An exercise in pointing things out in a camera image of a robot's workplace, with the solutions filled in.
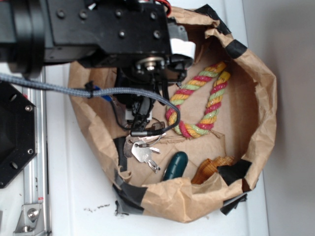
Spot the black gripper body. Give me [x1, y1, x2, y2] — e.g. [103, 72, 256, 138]
[114, 55, 189, 134]

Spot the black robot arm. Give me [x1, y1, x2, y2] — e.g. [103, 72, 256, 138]
[0, 0, 195, 136]

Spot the dark brown key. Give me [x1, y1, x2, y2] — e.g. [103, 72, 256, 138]
[150, 121, 165, 131]

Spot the small silver key bunch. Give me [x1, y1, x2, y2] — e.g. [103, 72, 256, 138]
[123, 135, 160, 174]

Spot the brown paper bag bin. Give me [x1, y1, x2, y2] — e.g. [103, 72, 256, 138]
[71, 6, 277, 223]

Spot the dark teal oval case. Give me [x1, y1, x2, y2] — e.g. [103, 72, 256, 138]
[162, 151, 189, 181]

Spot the orange brown seashell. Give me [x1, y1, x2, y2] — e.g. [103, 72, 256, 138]
[191, 156, 235, 184]

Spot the white tray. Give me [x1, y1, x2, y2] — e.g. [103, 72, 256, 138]
[43, 0, 270, 236]

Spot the multicolour twisted rope toy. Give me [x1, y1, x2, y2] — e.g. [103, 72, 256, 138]
[170, 61, 231, 138]

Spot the grey braided cable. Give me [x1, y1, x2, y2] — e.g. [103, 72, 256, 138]
[0, 72, 182, 137]

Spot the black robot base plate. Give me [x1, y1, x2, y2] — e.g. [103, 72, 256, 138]
[0, 82, 36, 189]

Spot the aluminium extrusion rail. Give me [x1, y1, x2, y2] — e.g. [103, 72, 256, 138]
[23, 88, 51, 236]

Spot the metal corner bracket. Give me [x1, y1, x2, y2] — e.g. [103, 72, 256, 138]
[13, 203, 44, 236]

